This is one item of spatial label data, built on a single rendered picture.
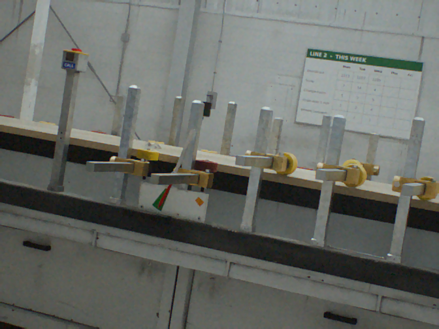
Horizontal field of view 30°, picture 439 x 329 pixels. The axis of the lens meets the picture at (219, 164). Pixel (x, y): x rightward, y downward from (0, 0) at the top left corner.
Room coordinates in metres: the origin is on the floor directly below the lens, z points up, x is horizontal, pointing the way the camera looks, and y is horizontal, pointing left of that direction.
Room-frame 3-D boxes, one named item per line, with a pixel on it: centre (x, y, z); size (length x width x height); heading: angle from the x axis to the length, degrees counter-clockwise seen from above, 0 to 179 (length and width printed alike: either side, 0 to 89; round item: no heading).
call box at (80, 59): (3.02, 0.58, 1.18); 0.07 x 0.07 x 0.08; 70
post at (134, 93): (2.93, 0.34, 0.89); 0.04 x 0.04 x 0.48; 70
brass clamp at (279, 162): (2.75, -0.15, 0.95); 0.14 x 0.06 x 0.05; 70
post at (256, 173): (2.76, -0.13, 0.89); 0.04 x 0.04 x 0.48; 70
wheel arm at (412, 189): (2.52, -0.61, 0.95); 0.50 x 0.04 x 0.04; 160
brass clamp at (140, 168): (2.92, 0.32, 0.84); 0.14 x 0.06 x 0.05; 70
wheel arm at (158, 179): (2.71, 0.11, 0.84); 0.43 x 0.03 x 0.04; 160
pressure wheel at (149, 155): (3.02, 0.27, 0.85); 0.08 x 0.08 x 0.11
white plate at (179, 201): (2.83, 0.14, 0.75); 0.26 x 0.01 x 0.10; 70
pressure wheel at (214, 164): (2.89, 0.05, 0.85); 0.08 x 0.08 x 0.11
